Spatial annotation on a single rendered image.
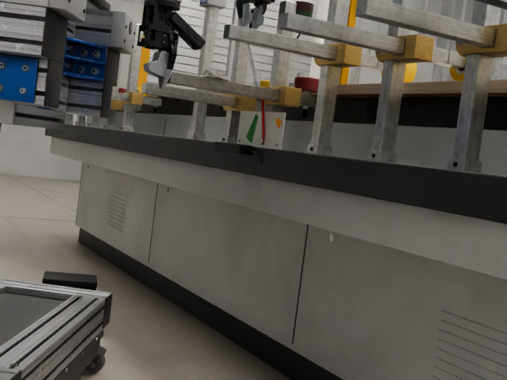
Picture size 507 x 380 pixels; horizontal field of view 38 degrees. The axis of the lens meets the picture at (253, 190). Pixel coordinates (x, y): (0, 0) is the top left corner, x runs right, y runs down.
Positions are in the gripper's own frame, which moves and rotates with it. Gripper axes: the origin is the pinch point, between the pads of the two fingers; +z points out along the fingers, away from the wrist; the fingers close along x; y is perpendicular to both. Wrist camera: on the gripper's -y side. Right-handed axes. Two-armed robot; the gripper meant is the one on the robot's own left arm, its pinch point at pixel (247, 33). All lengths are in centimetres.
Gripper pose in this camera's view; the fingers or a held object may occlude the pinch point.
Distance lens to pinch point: 210.3
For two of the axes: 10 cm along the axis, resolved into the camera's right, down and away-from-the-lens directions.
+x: 8.7, 0.8, 4.8
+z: -1.2, 9.9, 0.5
